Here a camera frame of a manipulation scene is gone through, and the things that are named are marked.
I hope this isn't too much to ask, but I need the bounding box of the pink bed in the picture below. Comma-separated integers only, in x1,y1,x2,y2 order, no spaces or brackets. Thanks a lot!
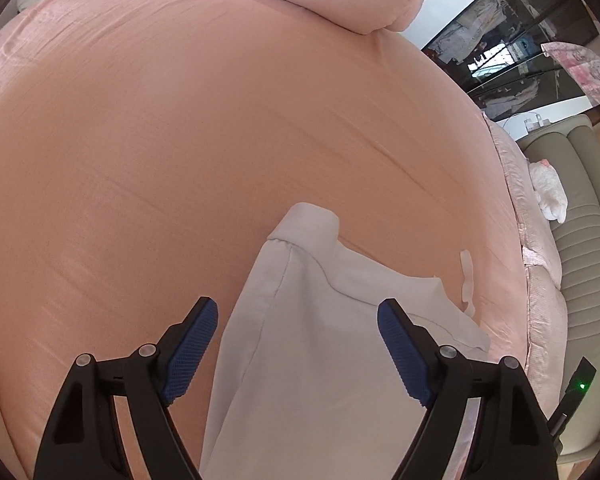
0,0,568,480

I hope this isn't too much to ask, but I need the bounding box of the pink printed hanging cloth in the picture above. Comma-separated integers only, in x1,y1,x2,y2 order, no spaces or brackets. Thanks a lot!
541,41,600,107

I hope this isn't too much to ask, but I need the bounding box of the dark glass wardrobe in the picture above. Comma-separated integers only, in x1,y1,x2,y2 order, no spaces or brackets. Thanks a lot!
420,0,600,136

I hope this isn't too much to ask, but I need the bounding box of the white charger cable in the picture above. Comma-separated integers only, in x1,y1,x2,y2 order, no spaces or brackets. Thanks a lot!
505,114,553,136

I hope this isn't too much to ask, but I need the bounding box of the white fabric strip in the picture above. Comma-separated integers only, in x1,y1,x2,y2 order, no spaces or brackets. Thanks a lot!
459,249,477,318

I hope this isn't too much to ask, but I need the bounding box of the grey padded headboard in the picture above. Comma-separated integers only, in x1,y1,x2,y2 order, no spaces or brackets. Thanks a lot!
522,114,600,461

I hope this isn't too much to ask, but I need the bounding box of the white shirt with navy trim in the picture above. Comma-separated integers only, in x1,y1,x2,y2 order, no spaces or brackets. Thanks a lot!
200,202,491,480

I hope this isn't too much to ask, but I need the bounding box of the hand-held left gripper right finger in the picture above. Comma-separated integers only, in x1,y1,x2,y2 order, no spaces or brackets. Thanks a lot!
377,298,561,480

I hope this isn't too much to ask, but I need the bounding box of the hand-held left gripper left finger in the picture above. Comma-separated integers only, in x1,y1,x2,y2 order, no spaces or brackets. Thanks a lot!
32,296,220,480

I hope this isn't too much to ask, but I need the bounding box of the pink checked quilt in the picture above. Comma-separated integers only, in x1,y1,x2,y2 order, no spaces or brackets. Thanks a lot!
485,115,568,411

